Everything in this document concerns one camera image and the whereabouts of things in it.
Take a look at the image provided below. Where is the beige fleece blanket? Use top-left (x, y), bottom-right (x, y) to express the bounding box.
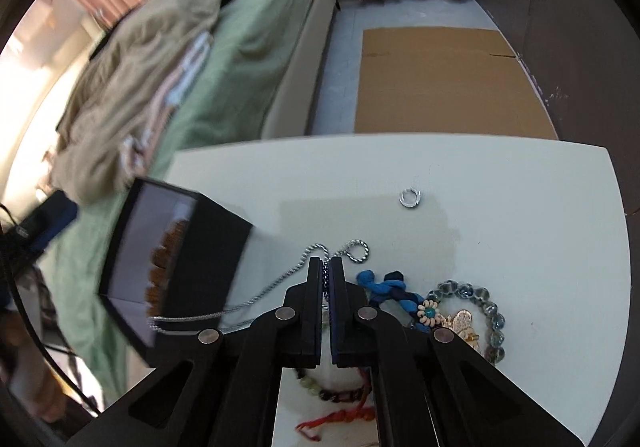
top-left (52, 0), bottom-right (221, 203)

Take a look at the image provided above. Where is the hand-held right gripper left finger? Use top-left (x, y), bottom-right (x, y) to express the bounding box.
top-left (65, 256), bottom-right (323, 447)

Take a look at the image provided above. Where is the flat cardboard sheet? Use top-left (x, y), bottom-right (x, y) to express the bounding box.
top-left (354, 27), bottom-right (560, 140)

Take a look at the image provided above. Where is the black cable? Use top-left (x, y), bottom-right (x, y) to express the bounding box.
top-left (0, 204), bottom-right (103, 415)

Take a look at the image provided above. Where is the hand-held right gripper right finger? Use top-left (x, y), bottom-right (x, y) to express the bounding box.
top-left (330, 256), bottom-right (586, 447)

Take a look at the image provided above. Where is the grey glass bead bracelet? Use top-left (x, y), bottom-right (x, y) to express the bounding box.
top-left (425, 279), bottom-right (508, 363)

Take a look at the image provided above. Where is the white bed base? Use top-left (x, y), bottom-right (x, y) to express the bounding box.
top-left (262, 0), bottom-right (338, 138)

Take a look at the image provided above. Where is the wooden bead flower charm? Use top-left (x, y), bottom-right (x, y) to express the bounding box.
top-left (417, 299), bottom-right (441, 328)

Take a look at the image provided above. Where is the red cord bracelet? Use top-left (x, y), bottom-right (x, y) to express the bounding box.
top-left (295, 404), bottom-right (376, 443)

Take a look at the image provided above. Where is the gold butterfly brooch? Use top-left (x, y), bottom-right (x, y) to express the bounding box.
top-left (440, 309), bottom-right (481, 353)

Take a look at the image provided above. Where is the green sheet bed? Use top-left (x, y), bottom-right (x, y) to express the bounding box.
top-left (40, 0), bottom-right (321, 408)

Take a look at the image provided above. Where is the blue cord bracelet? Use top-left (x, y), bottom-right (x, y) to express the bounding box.
top-left (356, 269), bottom-right (426, 323)

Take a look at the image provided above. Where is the silver chain necklace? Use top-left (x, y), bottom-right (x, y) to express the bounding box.
top-left (147, 238), bottom-right (372, 335)

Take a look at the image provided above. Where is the brown bead bracelet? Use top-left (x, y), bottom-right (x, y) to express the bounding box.
top-left (145, 217), bottom-right (188, 318)

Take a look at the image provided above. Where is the multicolour stone bracelet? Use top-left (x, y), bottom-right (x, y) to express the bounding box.
top-left (295, 367), bottom-right (373, 403)

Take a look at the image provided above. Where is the black jewelry box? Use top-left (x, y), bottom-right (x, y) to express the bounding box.
top-left (97, 177), bottom-right (255, 368)

